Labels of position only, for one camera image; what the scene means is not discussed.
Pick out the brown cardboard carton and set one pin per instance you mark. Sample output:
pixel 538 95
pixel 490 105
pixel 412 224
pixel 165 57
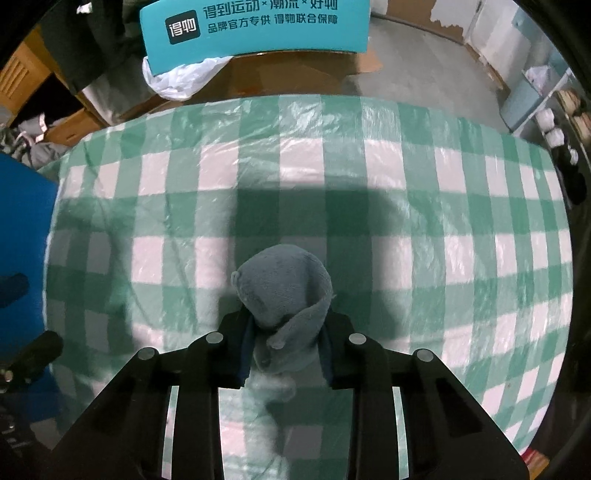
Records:
pixel 258 76

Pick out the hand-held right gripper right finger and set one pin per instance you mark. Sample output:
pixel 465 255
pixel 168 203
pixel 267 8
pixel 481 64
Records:
pixel 337 355

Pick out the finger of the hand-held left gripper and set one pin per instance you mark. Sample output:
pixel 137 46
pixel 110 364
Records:
pixel 32 357
pixel 14 290

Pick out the teal printed box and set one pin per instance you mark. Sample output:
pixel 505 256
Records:
pixel 277 41

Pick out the metal shoe rack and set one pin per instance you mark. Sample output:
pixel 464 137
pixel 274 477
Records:
pixel 561 120

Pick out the white shoe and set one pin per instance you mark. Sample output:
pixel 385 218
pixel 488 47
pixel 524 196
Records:
pixel 555 137
pixel 545 119

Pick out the green checked tablecloth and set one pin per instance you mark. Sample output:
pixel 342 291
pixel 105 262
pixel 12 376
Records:
pixel 415 207

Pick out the white plastic bag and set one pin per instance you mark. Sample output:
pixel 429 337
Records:
pixel 180 81

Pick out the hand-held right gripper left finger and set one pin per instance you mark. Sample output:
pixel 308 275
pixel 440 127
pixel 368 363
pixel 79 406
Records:
pixel 233 355

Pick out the flat cardboard sheet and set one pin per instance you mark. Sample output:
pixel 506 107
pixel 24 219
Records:
pixel 425 21

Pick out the cardboard box with blue edges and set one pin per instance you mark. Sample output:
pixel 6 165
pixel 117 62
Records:
pixel 23 221

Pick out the grey garment with reflective strips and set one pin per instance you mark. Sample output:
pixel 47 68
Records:
pixel 39 147

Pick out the small grey cloth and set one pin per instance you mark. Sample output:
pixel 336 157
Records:
pixel 281 281

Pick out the orange wooden cabinet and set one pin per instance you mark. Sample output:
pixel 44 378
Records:
pixel 18 74

